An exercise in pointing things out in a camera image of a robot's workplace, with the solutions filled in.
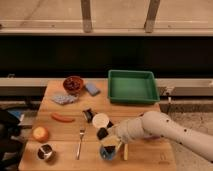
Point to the blue plastic cup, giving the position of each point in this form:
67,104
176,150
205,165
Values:
107,152

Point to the black eraser block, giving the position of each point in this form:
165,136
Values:
101,134

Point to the silver fork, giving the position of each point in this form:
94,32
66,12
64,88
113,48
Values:
81,135

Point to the crumpled blue white cloth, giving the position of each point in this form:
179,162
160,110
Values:
64,99

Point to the blue sponge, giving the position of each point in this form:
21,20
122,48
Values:
92,89

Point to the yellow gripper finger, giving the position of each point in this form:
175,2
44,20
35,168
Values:
110,141

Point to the black bag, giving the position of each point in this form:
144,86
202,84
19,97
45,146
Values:
9,148

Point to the wooden stick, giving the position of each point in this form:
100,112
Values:
125,153

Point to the black handled tool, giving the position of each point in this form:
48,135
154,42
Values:
89,114

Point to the red yellow apple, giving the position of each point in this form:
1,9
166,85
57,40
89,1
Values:
40,134

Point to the dark red bowl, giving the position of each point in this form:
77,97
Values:
73,84

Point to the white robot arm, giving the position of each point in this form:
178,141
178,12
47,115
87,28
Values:
155,124

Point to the metal window post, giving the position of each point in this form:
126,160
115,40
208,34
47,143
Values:
151,15
86,16

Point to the right metal window post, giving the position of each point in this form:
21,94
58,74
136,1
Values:
151,15

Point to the green plastic tray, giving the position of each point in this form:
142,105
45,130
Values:
129,86

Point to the white paper cup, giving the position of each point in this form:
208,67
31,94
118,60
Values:
100,120

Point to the left metal window post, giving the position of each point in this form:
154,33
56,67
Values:
86,16

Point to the small metal cup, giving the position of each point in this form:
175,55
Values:
45,152

